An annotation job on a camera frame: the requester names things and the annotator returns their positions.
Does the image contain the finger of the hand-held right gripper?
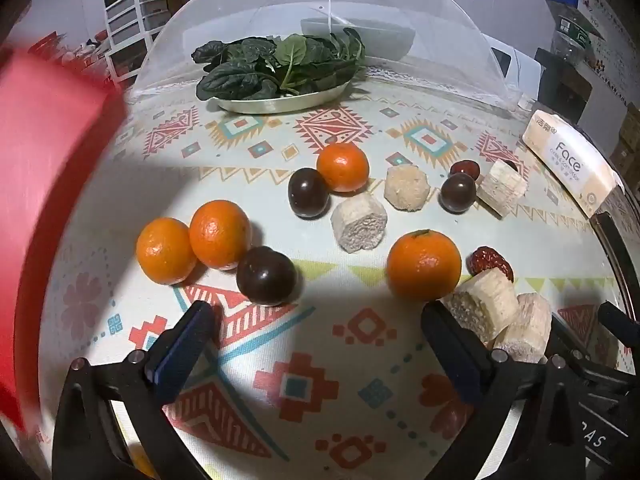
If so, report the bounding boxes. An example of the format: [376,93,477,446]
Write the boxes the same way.
[597,301,640,358]

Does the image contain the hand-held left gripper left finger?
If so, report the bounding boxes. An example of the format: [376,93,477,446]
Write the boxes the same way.
[52,301,221,480]

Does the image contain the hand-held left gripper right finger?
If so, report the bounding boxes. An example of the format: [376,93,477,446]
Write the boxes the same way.
[421,301,587,480]

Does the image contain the beige sugarcane piece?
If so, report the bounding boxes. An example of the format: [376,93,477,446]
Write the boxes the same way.
[476,159,529,218]
[384,165,432,212]
[492,292,552,363]
[331,192,389,253]
[442,268,519,343]

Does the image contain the orange mandarin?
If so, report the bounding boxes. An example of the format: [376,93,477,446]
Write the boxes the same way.
[189,200,252,271]
[317,143,370,193]
[136,217,198,285]
[386,230,462,302]

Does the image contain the dark purple tomato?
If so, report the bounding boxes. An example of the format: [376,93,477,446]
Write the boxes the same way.
[439,172,477,214]
[236,246,299,307]
[287,167,331,219]

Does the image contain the red rectangular box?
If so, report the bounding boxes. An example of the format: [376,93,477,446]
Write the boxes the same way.
[0,47,128,433]

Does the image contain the red jujube date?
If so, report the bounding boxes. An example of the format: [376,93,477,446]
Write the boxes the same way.
[450,160,481,180]
[467,246,515,283]

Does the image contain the patterned tablecloth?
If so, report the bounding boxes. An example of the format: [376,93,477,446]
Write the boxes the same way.
[37,67,626,480]

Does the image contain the beige tissue pack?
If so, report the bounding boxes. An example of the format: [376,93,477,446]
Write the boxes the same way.
[521,108,621,218]

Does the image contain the cardboard box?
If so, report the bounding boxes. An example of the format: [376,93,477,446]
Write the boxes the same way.
[607,102,640,171]

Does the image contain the white oval plate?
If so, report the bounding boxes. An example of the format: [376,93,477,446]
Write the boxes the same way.
[215,77,351,115]

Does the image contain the clear plastic bottle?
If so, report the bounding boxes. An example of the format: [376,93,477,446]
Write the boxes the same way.
[550,0,593,68]

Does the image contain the green spinach leaves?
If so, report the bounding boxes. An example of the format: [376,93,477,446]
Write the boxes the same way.
[191,27,367,102]

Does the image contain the white mesh food cover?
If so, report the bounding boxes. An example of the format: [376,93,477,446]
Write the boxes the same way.
[131,0,518,111]

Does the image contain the white plastic drawer unit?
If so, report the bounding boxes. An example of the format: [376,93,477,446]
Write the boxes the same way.
[103,0,168,86]

